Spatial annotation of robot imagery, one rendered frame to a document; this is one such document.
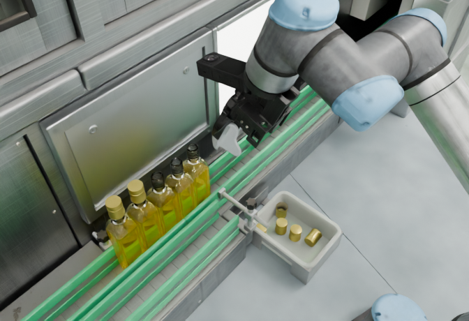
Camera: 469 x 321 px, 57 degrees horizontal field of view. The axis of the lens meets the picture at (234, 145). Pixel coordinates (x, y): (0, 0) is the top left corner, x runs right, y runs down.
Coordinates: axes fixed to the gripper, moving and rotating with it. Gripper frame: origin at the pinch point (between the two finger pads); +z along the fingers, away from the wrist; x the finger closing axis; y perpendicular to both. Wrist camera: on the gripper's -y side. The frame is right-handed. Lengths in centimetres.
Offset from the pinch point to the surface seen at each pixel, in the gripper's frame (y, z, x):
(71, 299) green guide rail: -4, 48, -34
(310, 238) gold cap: 29, 47, 23
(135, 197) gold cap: -7.5, 24.0, -12.8
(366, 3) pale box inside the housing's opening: -13, 33, 107
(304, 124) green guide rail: 4, 44, 51
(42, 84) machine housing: -31.4, 6.0, -16.6
